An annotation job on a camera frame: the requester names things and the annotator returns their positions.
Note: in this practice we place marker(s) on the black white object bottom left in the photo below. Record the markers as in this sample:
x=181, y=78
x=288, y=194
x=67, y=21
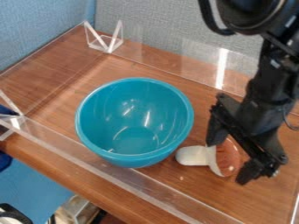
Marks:
x=9, y=212

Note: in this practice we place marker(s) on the clear acrylic corner bracket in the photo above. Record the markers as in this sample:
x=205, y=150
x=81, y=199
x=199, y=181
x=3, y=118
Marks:
x=103, y=42

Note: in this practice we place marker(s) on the clear acrylic back barrier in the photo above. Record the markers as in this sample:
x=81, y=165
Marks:
x=212, y=66

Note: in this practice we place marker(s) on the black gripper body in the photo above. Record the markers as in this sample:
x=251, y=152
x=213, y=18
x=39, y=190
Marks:
x=252, y=126

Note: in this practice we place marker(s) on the clear acrylic left bracket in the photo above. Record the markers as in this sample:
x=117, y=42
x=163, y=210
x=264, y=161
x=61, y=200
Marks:
x=9, y=116

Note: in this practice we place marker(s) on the plush brown white mushroom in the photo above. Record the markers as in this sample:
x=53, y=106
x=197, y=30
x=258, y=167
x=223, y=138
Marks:
x=220, y=157

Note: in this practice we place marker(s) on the grey box under table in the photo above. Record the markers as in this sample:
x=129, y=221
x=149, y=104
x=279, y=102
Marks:
x=75, y=211

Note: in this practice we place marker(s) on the blue plastic bowl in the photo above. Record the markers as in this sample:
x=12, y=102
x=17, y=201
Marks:
x=133, y=120

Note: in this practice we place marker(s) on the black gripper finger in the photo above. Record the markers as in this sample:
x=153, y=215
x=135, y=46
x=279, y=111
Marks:
x=217, y=130
x=252, y=170

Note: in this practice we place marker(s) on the dark blue object left edge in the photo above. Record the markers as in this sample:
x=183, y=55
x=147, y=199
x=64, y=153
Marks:
x=5, y=159

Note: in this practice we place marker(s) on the clear acrylic barrier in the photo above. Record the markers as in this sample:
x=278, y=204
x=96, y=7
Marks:
x=132, y=196
x=212, y=66

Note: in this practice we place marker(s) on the clear acrylic front barrier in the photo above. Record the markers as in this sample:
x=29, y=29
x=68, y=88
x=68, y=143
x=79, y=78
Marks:
x=132, y=196

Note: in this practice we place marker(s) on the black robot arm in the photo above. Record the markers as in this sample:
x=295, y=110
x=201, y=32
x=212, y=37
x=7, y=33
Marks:
x=271, y=19

